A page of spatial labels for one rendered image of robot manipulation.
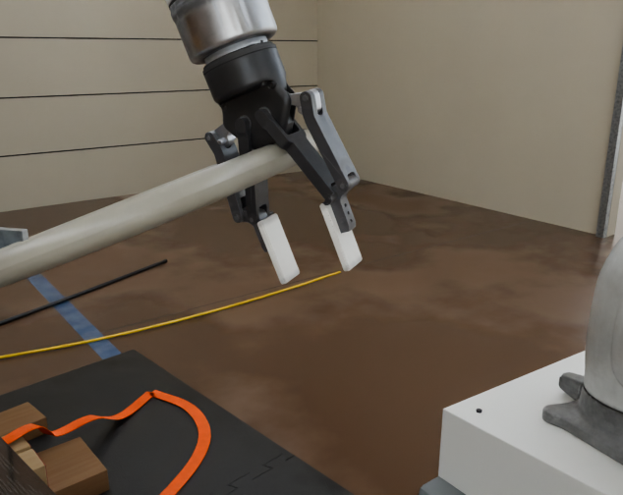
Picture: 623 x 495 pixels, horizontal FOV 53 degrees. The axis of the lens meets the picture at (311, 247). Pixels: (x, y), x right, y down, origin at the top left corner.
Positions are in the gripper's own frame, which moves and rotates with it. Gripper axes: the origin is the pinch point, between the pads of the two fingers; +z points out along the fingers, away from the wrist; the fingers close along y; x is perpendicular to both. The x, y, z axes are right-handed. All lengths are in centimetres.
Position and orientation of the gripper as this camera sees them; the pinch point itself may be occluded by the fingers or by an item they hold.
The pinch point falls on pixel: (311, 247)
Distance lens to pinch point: 63.8
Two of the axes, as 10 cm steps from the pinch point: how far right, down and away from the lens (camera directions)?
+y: -8.0, 1.9, 5.7
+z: 3.5, 9.2, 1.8
